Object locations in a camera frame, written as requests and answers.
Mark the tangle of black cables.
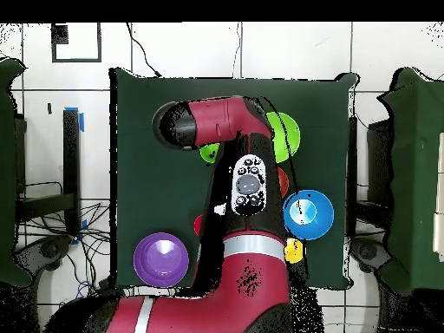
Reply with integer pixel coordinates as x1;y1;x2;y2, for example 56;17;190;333
16;202;114;299

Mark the black metal stand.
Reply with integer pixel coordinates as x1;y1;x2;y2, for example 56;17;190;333
16;109;82;235

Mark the green cup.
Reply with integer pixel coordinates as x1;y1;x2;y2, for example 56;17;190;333
199;142;220;165

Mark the yellow cup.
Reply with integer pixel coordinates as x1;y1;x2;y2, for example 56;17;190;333
284;237;306;264

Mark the large green bowl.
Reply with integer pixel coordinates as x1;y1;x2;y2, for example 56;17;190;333
265;111;302;164

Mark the blue bowl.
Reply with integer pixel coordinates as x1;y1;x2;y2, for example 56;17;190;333
283;189;336;241

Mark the black square floor frame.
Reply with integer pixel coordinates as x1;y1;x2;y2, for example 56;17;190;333
50;23;102;63

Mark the black box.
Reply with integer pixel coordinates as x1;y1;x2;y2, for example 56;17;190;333
366;119;394;209

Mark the black floor cable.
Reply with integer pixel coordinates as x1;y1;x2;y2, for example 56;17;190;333
125;23;163;78

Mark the large purple bowl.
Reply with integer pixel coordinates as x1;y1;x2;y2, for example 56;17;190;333
133;232;191;289

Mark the blue tape strip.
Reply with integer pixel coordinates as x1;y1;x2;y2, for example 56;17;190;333
64;106;85;133

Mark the black office chair base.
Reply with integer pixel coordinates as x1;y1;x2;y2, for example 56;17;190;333
15;235;72;275

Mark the dark green tablecloth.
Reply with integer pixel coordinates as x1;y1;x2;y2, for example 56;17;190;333
109;67;358;291

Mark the green cloth side table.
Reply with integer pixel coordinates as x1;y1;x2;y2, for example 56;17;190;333
0;57;32;287
377;67;444;296

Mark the small orange bowl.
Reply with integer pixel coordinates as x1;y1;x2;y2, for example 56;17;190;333
277;166;291;199

